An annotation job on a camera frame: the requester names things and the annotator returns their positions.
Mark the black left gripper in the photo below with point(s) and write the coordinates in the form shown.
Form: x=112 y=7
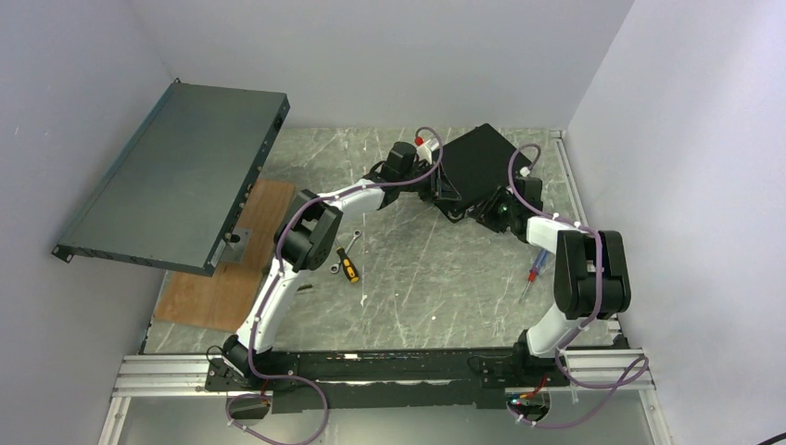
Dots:
x=437 y=188

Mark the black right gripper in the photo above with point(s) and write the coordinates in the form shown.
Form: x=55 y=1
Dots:
x=485 y=215

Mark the black poker set case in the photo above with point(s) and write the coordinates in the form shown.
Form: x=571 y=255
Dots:
x=477 y=164

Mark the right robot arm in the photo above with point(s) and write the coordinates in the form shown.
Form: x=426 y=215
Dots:
x=590 y=276

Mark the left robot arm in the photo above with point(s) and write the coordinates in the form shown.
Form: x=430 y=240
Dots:
x=307 y=237

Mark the yellow black screwdriver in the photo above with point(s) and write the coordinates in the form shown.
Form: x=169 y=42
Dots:
x=347 y=266

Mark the silver ratchet wrench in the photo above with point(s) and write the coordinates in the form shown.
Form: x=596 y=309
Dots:
x=334 y=268

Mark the brown wooden board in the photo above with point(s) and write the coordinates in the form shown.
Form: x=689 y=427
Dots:
x=224 y=300

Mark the dark rack server chassis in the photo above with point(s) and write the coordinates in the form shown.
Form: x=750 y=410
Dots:
x=176 y=191

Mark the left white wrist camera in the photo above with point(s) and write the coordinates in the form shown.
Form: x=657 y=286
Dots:
x=427 y=150

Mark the blue handled screwdriver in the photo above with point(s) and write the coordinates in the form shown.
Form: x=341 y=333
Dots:
x=534 y=271

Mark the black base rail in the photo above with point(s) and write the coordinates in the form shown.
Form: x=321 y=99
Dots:
x=296 y=381

